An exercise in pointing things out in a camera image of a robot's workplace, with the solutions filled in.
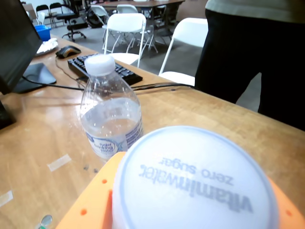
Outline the thin mouse cable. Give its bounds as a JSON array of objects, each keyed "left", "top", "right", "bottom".
[{"left": 55, "top": 57, "right": 84, "bottom": 84}]

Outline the clear water bottle ribbed cap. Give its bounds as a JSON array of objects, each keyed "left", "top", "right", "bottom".
[{"left": 80, "top": 54, "right": 143, "bottom": 160}]

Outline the large cardboard box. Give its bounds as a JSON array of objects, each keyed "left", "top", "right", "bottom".
[{"left": 176, "top": 0, "right": 208, "bottom": 21}]

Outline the round metal disc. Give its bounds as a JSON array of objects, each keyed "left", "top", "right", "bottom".
[{"left": 41, "top": 214, "right": 53, "bottom": 226}]

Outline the black computer monitor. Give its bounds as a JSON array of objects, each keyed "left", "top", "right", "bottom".
[{"left": 0, "top": 0, "right": 57, "bottom": 96}]

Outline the person in beige shirt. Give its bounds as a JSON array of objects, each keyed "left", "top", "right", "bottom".
[{"left": 194, "top": 0, "right": 305, "bottom": 132}]

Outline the black and grey mouse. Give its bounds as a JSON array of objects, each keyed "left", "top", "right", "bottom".
[{"left": 55, "top": 45, "right": 82, "bottom": 59}]

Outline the white folding chair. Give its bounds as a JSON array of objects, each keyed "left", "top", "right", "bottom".
[
  {"left": 102, "top": 13, "right": 147, "bottom": 69},
  {"left": 158, "top": 17, "right": 209, "bottom": 87},
  {"left": 116, "top": 4, "right": 139, "bottom": 14},
  {"left": 90, "top": 4, "right": 108, "bottom": 27}
]

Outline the white plate with napkins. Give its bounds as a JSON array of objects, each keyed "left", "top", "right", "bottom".
[{"left": 35, "top": 38, "right": 59, "bottom": 57}]

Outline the black round fan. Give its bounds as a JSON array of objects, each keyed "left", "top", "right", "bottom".
[{"left": 86, "top": 9, "right": 105, "bottom": 29}]

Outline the blue plastic bin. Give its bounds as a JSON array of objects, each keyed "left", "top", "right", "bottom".
[{"left": 34, "top": 24, "right": 52, "bottom": 42}]

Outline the black keyboard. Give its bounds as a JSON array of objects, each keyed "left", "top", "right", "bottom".
[{"left": 67, "top": 53, "right": 143, "bottom": 86}]

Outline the black folding chair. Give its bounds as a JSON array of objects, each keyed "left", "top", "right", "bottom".
[
  {"left": 49, "top": 2, "right": 63, "bottom": 27},
  {"left": 35, "top": 4, "right": 52, "bottom": 28}
]

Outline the brown folding table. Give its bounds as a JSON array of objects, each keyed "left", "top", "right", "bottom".
[{"left": 95, "top": 0, "right": 186, "bottom": 58}]

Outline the vitaminwater bottle white cap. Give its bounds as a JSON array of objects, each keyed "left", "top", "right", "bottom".
[{"left": 111, "top": 125, "right": 280, "bottom": 229}]

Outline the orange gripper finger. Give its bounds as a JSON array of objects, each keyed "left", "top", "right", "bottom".
[
  {"left": 266, "top": 177, "right": 305, "bottom": 229},
  {"left": 56, "top": 152, "right": 126, "bottom": 229}
]

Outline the thick black cable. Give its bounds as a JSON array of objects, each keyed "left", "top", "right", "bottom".
[{"left": 21, "top": 75, "right": 195, "bottom": 92}]

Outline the black office chair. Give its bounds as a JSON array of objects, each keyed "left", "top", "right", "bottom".
[{"left": 56, "top": 0, "right": 88, "bottom": 42}]

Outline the clear tape strip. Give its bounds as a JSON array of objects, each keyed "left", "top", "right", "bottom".
[
  {"left": 47, "top": 154, "right": 72, "bottom": 172},
  {"left": 0, "top": 190, "right": 14, "bottom": 208}
]

